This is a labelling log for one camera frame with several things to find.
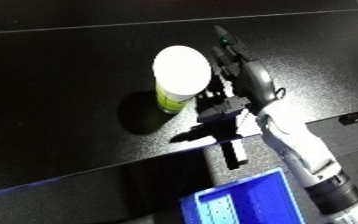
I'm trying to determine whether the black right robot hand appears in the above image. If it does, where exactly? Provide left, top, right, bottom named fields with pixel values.
left=194, top=25, right=288, bottom=124

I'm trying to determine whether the paper cup with green band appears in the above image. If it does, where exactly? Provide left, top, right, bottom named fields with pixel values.
left=150, top=45, right=215, bottom=115

